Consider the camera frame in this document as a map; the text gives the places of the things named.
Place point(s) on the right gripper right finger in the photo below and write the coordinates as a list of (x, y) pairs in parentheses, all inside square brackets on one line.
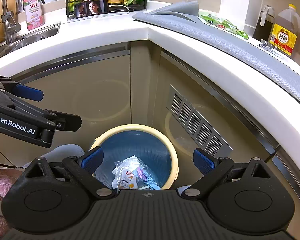
[(213, 170)]

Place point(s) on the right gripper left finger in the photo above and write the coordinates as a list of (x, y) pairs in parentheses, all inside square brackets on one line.
[(82, 169)]

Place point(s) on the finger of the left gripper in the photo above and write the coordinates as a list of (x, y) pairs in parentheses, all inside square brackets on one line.
[(64, 121), (24, 91)]

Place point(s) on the green handled plastic bag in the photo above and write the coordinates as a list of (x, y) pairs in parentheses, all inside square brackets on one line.
[(124, 174)]

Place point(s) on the green white snack packet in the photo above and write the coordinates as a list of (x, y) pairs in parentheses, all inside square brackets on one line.
[(223, 24)]

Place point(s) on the blue paper wrapper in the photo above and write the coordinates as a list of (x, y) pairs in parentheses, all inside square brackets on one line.
[(147, 177)]

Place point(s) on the blue trash bin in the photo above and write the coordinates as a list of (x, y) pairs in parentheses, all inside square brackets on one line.
[(144, 142)]

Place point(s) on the steel kitchen faucet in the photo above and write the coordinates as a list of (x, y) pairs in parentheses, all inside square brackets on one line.
[(11, 26)]

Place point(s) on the grey cabinet vent grille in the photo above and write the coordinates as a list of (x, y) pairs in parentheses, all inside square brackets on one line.
[(196, 126)]

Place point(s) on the steel sink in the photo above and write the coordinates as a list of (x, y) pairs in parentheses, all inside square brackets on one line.
[(29, 38)]

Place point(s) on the pink soap bottle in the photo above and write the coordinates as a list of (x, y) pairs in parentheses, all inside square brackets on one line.
[(34, 14)]

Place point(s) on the smartphone showing video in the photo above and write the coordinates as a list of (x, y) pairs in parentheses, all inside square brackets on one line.
[(90, 8)]

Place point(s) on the grey counter mat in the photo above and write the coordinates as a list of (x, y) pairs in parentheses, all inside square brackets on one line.
[(183, 18)]

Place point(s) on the white patterned cloth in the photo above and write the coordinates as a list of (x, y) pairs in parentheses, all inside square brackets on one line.
[(293, 63)]

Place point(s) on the dark soy sauce dispenser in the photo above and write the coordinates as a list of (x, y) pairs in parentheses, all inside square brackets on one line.
[(264, 24)]

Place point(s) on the large cooking wine jug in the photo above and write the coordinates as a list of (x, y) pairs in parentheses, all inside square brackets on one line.
[(285, 32)]

